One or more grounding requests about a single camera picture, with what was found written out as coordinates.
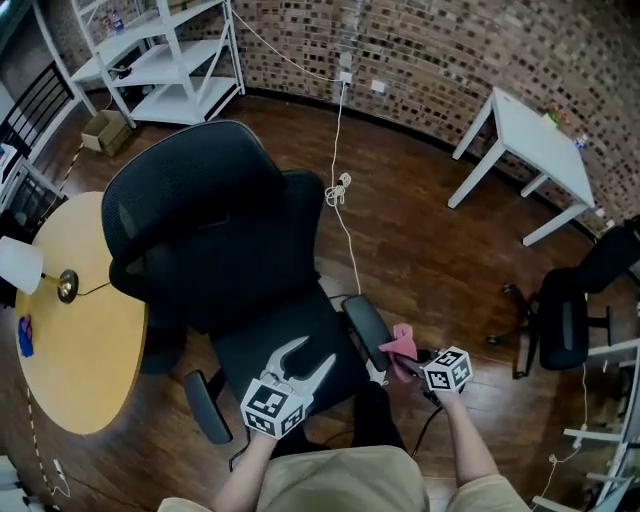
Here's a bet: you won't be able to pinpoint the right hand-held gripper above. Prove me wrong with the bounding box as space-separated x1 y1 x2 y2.
399 345 474 406

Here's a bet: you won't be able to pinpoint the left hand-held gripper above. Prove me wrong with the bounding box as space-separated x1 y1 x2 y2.
239 335 339 442

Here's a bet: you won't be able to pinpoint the pink cloth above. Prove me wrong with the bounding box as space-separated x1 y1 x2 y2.
378 323 419 386

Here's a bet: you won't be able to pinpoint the person's right forearm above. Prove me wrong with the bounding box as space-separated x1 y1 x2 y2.
434 389 501 489

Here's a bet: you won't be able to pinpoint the person's left forearm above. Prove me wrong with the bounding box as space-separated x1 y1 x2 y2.
212 434 276 512

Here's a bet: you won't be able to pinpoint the blue cloth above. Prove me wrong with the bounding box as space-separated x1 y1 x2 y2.
17 313 37 359

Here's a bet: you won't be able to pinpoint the person's black trousers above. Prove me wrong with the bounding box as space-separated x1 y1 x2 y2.
279 379 406 451

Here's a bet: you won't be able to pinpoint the person's beige shirt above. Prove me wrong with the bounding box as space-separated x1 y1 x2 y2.
157 444 531 512

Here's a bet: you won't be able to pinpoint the black mesh office chair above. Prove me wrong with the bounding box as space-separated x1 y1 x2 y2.
101 121 391 446
487 214 640 380

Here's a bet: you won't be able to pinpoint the round wooden table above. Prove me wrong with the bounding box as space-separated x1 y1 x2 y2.
14 191 150 435

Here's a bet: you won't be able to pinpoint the white square table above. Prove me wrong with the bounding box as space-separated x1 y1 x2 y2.
446 86 596 247

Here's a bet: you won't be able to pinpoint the white-shade brass table lamp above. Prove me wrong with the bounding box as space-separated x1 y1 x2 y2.
0 235 80 304

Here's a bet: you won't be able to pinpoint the cardboard box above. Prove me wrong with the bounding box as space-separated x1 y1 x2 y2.
80 109 134 156

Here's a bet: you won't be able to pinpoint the white desk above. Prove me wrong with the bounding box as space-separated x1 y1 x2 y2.
0 144 70 221

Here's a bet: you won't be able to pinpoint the white metal shelf unit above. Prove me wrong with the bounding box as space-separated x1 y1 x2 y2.
69 0 246 129

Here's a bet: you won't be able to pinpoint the black stair railing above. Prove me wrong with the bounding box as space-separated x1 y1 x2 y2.
0 62 76 166

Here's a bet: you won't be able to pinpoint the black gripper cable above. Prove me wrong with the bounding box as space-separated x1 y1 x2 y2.
410 394 446 459

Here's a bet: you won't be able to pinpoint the white floor cable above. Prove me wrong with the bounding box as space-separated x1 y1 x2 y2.
547 364 590 496

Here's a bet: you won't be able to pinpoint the white frame table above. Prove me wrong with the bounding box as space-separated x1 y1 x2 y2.
529 339 640 512

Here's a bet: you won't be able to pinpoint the white wall cable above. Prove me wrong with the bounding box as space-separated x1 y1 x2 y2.
230 7 365 297

